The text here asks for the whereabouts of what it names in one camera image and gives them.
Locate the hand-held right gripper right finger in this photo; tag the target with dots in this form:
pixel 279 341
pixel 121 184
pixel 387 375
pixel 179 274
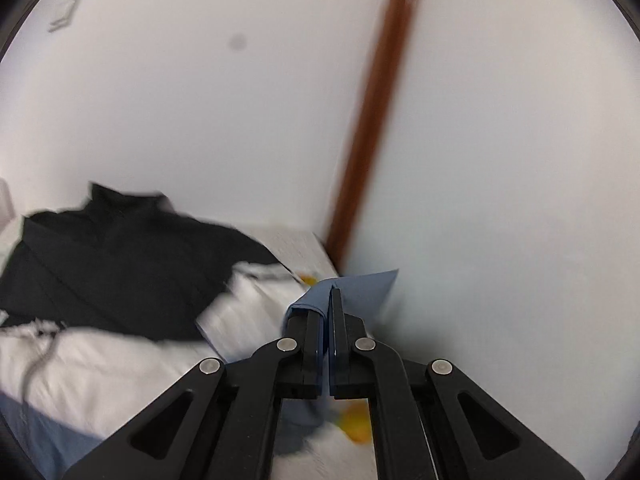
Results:
pixel 338 345

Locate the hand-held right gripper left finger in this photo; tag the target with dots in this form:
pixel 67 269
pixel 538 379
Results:
pixel 316 345

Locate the light blue garment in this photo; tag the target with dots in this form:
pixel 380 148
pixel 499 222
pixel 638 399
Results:
pixel 367 290

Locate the black garment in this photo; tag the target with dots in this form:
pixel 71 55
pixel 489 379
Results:
pixel 125 270

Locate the fruit print tablecloth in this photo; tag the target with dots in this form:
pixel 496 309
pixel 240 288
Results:
pixel 296 250

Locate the white cloth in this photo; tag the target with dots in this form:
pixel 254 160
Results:
pixel 125 375

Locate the brown wooden door frame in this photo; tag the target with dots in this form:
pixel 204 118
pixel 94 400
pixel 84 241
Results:
pixel 380 85

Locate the white wall switch plate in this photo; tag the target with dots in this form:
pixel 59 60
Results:
pixel 65 15

